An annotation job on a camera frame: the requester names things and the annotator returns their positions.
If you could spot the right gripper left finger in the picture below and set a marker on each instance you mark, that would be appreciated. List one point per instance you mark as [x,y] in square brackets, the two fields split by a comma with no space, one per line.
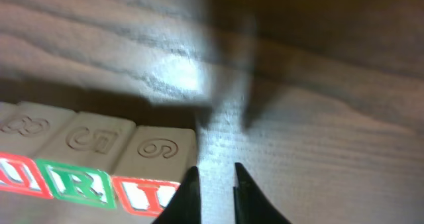
[185,206]

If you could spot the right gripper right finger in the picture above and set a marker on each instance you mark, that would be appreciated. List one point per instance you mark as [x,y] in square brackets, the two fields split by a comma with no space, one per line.
[250,203]

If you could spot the red I block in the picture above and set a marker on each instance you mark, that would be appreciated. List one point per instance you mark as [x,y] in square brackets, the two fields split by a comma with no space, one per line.
[152,167]

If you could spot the green R block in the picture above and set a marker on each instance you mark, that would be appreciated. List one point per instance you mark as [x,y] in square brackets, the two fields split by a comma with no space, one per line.
[78,161]

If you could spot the red U block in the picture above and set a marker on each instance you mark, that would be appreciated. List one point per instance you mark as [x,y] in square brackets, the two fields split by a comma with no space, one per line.
[23,134]

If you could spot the red E block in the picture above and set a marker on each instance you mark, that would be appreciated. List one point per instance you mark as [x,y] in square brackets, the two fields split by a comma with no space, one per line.
[6,109]

